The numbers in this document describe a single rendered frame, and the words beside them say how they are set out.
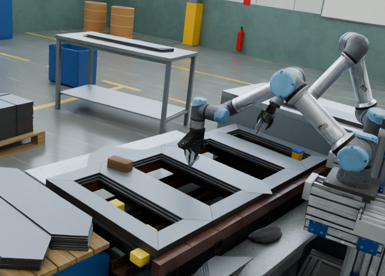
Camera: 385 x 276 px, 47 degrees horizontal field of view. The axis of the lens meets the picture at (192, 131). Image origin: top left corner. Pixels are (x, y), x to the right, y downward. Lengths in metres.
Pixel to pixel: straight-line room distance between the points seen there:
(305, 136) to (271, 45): 8.94
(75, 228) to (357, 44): 1.60
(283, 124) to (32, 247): 1.92
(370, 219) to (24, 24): 10.78
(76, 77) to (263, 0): 6.35
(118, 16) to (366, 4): 5.64
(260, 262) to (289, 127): 1.26
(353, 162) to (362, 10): 9.50
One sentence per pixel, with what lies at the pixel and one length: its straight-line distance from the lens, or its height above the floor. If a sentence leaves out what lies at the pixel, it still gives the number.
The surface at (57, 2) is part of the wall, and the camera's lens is 12.71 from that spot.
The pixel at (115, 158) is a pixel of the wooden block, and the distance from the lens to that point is 2.31.
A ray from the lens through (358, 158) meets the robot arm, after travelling 1.92.
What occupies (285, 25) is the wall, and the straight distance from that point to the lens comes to 11.75.
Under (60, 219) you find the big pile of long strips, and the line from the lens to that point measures 1.89.
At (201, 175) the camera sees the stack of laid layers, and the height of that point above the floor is 0.83.
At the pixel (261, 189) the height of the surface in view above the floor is 0.85.
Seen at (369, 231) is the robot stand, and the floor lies 0.92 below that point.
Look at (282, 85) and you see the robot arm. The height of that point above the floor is 1.44.
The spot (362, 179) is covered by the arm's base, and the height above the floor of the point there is 1.07.
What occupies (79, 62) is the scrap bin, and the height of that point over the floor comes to 0.41.
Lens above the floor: 1.83
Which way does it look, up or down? 19 degrees down
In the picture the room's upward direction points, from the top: 7 degrees clockwise
